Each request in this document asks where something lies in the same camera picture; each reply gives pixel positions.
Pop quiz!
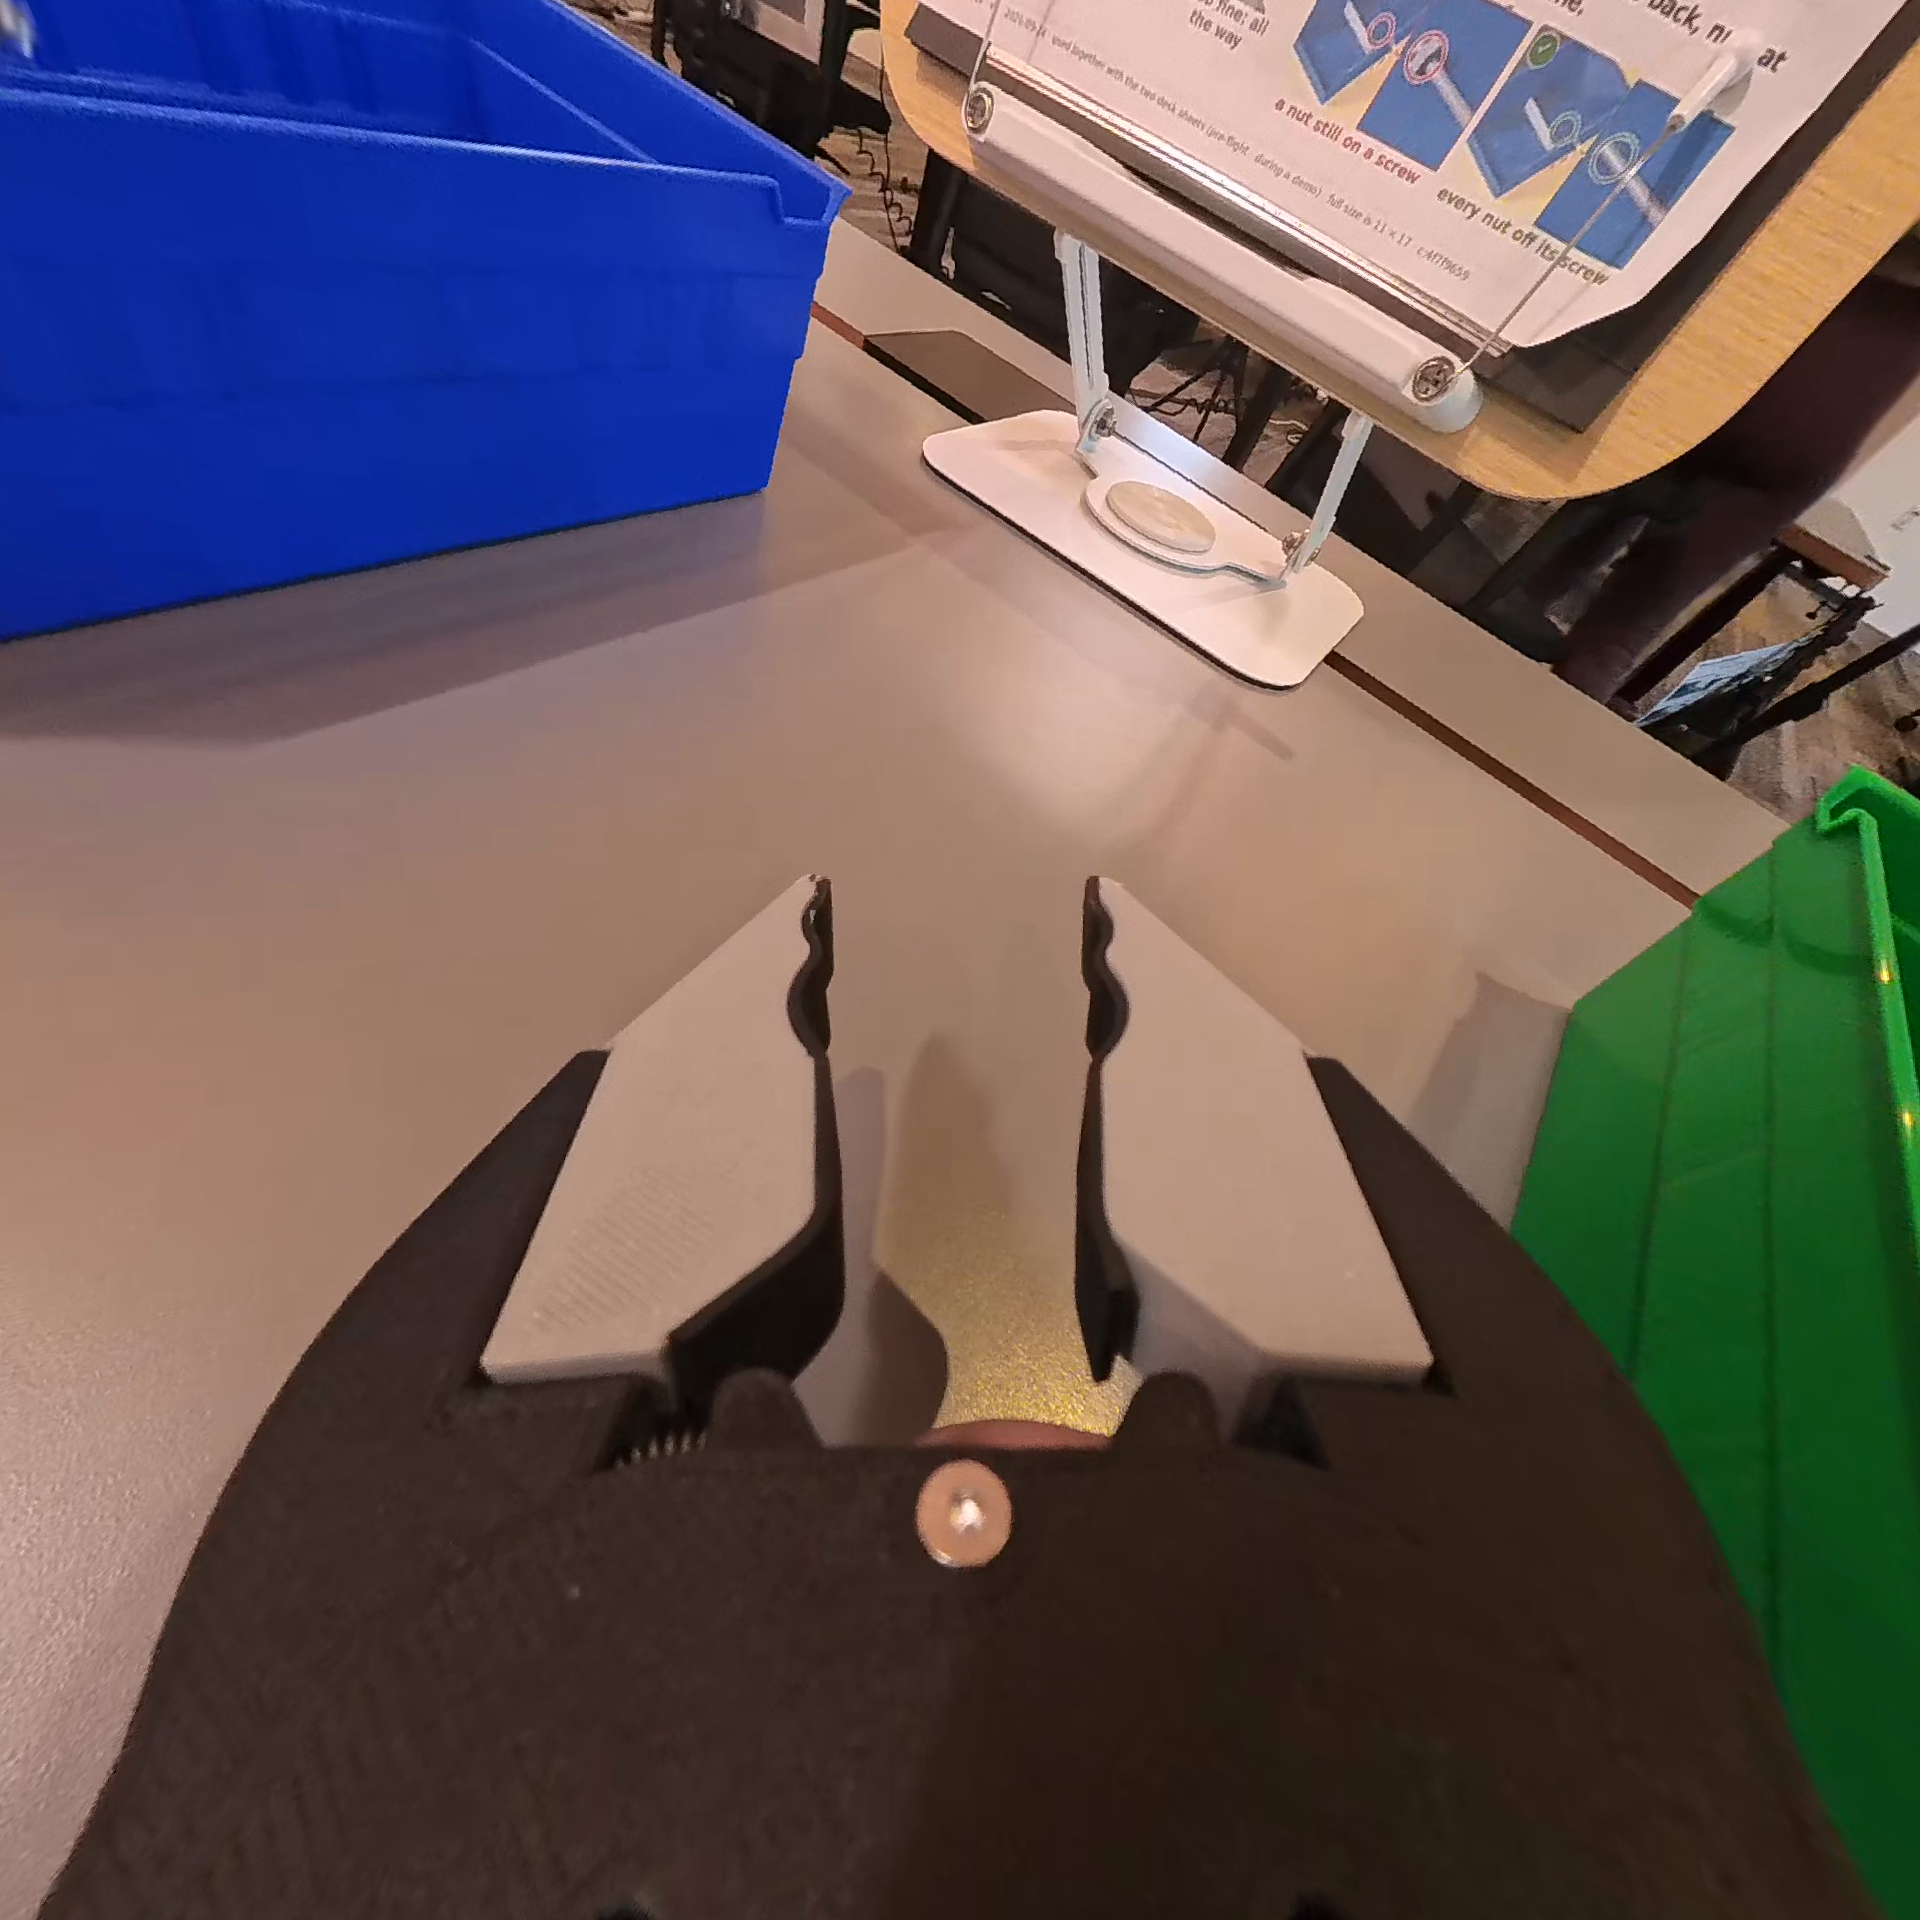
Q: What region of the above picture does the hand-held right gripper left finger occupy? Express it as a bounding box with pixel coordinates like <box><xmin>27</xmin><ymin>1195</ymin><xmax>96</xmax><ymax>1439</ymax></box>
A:
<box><xmin>478</xmin><ymin>873</ymin><xmax>848</xmax><ymax>1391</ymax></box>

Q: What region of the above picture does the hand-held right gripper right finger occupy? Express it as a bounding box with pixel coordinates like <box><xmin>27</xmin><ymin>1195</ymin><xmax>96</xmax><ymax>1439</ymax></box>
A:
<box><xmin>1075</xmin><ymin>873</ymin><xmax>1443</xmax><ymax>1390</ymax></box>

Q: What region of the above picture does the green plastic bin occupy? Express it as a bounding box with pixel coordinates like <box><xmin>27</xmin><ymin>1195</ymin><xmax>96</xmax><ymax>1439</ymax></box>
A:
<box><xmin>1510</xmin><ymin>766</ymin><xmax>1920</xmax><ymax>1920</ymax></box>

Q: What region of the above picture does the large blue plastic bin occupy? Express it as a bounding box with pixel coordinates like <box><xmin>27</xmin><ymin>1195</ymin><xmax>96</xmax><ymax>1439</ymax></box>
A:
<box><xmin>0</xmin><ymin>0</ymin><xmax>854</xmax><ymax>644</ymax></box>

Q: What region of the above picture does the printed instruction sheet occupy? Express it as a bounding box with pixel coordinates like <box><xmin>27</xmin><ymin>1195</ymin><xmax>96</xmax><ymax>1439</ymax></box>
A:
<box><xmin>915</xmin><ymin>0</ymin><xmax>1907</xmax><ymax>355</ymax></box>

